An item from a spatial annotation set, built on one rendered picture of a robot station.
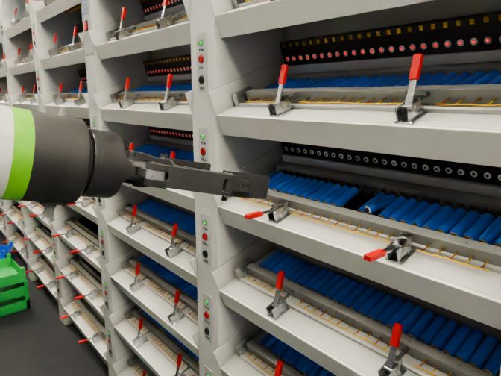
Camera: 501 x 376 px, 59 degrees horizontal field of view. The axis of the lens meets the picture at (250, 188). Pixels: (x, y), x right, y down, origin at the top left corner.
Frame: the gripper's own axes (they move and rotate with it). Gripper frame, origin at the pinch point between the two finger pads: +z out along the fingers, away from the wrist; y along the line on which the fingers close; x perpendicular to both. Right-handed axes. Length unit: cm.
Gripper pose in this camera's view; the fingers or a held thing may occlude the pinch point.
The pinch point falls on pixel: (228, 179)
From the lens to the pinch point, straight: 61.1
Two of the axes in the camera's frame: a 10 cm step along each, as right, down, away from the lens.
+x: 1.6, -9.8, -0.7
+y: 6.2, 1.6, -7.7
